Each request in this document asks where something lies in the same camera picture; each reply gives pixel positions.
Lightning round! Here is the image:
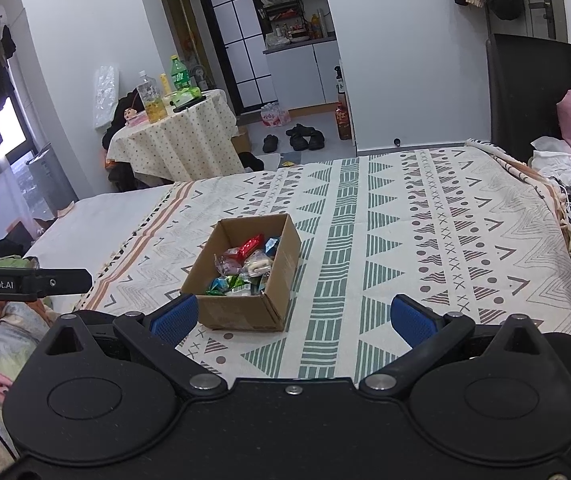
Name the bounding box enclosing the light green packet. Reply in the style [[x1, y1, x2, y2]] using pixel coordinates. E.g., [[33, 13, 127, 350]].
[[172, 87, 204, 106]]

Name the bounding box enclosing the pack of water bottles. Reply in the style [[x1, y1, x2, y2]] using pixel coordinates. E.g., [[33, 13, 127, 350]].
[[260, 102, 291, 127]]

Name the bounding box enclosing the crumpled light clothing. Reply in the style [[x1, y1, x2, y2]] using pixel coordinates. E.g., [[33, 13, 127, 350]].
[[0, 254, 64, 480]]

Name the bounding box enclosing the grey bin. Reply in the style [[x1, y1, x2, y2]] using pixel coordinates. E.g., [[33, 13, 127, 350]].
[[28, 147, 79, 212]]

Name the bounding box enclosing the black chair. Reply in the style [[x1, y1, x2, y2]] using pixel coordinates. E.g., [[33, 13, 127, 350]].
[[485, 33, 571, 162]]

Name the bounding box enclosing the brown cardboard box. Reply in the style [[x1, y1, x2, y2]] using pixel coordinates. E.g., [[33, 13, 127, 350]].
[[180, 213, 303, 332]]

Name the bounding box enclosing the pink box with cartoon figure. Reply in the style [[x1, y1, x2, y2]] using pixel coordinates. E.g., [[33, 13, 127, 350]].
[[122, 104, 147, 127]]

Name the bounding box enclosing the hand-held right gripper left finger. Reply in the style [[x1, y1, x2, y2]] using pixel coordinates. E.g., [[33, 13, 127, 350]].
[[43, 294, 229, 399]]

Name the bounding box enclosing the white plastic bag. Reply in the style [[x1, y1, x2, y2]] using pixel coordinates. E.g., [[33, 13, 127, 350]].
[[530, 135, 571, 187]]

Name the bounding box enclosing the patterned woven blanket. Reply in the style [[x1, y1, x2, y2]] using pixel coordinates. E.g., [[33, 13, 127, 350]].
[[73, 138, 571, 382]]

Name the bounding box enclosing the cream bread packet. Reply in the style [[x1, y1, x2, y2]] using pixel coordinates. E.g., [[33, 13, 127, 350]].
[[242, 252, 274, 277]]

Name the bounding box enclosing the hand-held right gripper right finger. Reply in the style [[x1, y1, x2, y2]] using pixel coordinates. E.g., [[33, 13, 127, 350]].
[[359, 294, 557, 399]]

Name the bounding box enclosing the white bed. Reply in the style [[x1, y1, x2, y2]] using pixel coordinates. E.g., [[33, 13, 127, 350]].
[[22, 183, 174, 314]]

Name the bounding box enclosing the red drink bottle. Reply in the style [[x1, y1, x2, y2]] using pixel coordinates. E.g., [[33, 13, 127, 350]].
[[335, 102, 353, 141]]

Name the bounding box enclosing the round table with dotted cloth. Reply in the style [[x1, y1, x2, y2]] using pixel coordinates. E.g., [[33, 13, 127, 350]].
[[106, 88, 245, 184]]

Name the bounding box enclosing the metal door handle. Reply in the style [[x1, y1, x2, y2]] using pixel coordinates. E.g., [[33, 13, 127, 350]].
[[527, 0, 554, 39]]

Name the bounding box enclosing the grey kitchen cabinet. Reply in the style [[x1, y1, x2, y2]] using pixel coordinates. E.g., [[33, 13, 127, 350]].
[[264, 39, 341, 111]]

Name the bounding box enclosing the bottle of yellow liquid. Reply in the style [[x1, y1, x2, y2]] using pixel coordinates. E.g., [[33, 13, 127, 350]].
[[136, 70, 167, 124]]

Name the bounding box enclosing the black-framed glass door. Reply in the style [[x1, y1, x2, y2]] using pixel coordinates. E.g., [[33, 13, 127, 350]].
[[194, 0, 277, 116]]

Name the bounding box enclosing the green soda bottle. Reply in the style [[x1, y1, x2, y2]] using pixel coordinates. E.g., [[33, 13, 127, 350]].
[[169, 54, 192, 92]]

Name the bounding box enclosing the black tray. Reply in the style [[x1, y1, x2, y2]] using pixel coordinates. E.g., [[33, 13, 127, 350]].
[[172, 95, 207, 114]]

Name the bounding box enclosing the clear purple snack packet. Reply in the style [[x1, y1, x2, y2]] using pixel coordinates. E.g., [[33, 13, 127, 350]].
[[215, 252, 244, 277]]

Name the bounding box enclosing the small cardboard box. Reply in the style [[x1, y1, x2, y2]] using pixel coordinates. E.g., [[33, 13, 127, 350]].
[[230, 129, 252, 156]]

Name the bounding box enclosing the dark clothing pile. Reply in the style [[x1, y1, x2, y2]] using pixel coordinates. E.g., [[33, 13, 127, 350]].
[[100, 89, 139, 152]]

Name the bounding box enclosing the red snack packet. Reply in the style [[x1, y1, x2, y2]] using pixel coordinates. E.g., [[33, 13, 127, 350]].
[[238, 233, 266, 261]]

